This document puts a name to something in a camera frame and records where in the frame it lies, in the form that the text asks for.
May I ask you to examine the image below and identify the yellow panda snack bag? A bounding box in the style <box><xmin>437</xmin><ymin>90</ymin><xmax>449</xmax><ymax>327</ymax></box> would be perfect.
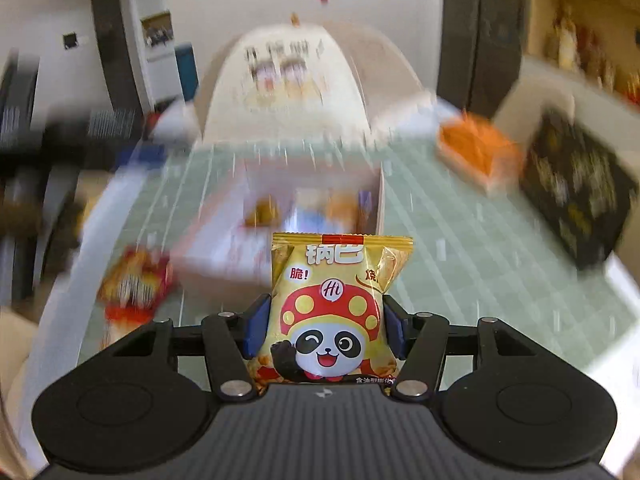
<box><xmin>247</xmin><ymin>233</ymin><xmax>413</xmax><ymax>387</ymax></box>

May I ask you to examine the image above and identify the pink cardboard box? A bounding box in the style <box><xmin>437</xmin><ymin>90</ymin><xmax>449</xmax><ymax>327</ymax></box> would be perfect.
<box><xmin>170</xmin><ymin>156</ymin><xmax>384</xmax><ymax>310</ymax></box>

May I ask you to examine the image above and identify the green grid tablecloth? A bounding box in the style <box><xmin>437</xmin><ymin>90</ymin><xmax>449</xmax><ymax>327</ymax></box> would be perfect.
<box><xmin>84</xmin><ymin>140</ymin><xmax>639</xmax><ymax>370</ymax></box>

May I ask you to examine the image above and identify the red yellow snack bag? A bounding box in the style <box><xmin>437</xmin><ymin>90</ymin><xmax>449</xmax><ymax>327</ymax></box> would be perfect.
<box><xmin>96</xmin><ymin>245</ymin><xmax>175</xmax><ymax>348</ymax></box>

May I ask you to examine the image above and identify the brown wrapped pastry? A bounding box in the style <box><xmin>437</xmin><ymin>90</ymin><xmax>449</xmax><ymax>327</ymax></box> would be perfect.
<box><xmin>244</xmin><ymin>195</ymin><xmax>281</xmax><ymax>229</ymax></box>

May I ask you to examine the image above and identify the orange carton box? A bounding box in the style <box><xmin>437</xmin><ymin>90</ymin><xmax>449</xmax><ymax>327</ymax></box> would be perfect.
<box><xmin>436</xmin><ymin>112</ymin><xmax>524</xmax><ymax>196</ymax></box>

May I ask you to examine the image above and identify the black gift box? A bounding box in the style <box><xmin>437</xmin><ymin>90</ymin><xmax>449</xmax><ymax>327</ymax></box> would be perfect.
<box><xmin>520</xmin><ymin>107</ymin><xmax>639</xmax><ymax>270</ymax></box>

